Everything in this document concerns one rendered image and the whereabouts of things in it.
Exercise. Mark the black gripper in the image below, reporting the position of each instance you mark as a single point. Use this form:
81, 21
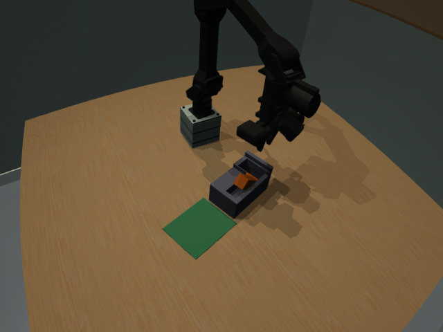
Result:
259, 132

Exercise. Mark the orange block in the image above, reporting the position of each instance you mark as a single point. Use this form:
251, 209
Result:
244, 181

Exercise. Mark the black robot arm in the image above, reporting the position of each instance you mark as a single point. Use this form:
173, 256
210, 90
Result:
277, 54

